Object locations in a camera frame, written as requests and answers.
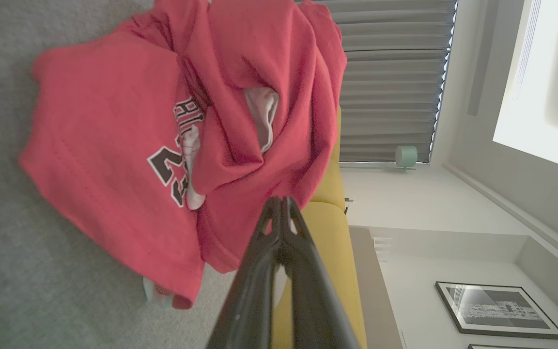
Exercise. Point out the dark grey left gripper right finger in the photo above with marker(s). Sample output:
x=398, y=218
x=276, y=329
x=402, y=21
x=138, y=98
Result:
x=315, y=300

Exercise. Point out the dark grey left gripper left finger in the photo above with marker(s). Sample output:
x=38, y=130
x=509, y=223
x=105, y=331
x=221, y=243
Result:
x=252, y=291

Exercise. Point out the red basketball jersey top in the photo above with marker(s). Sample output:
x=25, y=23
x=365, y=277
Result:
x=114, y=121

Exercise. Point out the yellow sofa back cushion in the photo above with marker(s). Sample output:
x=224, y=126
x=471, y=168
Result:
x=337, y=271
x=338, y=135
x=332, y=186

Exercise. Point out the beige panel behind sofa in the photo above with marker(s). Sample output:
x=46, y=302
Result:
x=373, y=300

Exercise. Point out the white ribbed rack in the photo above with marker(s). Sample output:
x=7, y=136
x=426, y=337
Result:
x=380, y=248

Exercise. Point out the mint green round lamp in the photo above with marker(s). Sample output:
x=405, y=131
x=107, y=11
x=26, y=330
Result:
x=406, y=156

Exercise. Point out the black framed picture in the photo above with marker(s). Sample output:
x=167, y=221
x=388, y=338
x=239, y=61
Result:
x=497, y=310
x=506, y=347

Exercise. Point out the grey pleated curtain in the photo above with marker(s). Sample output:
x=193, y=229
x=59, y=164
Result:
x=390, y=82

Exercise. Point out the wall socket with plug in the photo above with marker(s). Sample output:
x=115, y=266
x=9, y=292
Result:
x=348, y=203

